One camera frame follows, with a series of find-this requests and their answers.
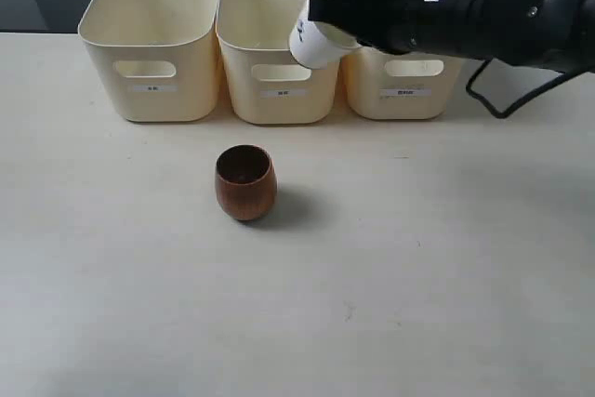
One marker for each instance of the brown wooden cup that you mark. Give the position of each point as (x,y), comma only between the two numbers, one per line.
(245,182)

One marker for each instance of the left cream plastic bin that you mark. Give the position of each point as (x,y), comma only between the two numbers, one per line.
(158,60)

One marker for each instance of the white paper cup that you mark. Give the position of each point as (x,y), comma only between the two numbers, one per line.
(315,44)

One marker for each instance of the right cream plastic bin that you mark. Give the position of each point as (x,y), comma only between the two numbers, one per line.
(414,86)

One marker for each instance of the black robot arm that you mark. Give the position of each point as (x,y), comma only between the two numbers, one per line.
(556,35)

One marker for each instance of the cream plastic bin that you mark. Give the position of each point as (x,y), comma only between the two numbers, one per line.
(266,85)
(158,60)
(414,86)

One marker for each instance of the middle cream plastic bin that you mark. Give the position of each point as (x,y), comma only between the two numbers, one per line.
(266,85)

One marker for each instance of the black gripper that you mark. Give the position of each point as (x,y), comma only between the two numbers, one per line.
(392,26)

